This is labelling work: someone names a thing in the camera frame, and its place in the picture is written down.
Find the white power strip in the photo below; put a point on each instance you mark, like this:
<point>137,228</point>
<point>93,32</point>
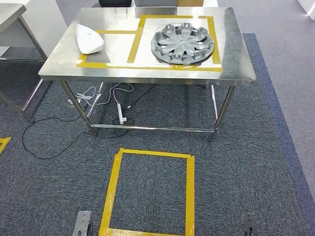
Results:
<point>120,112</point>

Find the brown cardboard box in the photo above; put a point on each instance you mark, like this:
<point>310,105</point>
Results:
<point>190,2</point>

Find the robot right foot plate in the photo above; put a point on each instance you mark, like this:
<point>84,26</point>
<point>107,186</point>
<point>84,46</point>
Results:
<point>249,224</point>

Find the stainless steel table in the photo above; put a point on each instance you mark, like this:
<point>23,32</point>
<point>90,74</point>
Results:
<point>10,13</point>

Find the robot left foot plate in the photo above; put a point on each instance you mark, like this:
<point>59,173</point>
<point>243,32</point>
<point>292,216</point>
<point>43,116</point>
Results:
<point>82,223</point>

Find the grey box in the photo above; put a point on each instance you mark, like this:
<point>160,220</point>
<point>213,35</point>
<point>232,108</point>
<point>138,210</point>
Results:
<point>155,3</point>

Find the stainless steel workbench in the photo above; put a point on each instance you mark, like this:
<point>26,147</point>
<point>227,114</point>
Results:
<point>233,49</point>

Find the yellow floor tape square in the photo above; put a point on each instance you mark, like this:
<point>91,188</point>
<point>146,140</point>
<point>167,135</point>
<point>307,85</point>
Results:
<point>189,195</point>
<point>4,141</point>

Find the grey plastic wheel hubcap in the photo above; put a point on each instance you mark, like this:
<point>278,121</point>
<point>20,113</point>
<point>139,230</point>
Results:
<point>182,42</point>

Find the white plastic shell part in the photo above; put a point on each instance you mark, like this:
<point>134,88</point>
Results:
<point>88,40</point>

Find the yellow tape on workbench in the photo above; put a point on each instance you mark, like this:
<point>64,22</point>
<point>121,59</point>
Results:
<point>134,45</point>

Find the white partition panel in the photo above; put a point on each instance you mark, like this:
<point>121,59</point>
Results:
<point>47,22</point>

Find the robot foot plate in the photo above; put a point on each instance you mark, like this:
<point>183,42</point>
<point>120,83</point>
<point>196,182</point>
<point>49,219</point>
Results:
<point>249,224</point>
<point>82,223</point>

